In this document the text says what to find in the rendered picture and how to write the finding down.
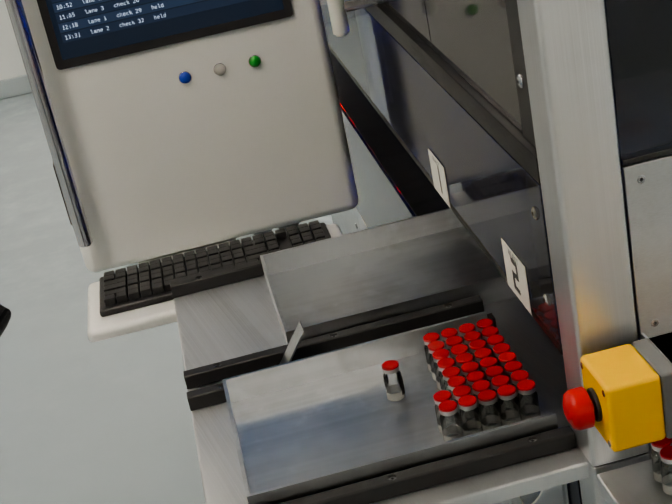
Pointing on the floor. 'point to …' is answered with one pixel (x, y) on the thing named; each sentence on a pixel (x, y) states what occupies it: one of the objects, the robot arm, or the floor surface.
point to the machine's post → (581, 196)
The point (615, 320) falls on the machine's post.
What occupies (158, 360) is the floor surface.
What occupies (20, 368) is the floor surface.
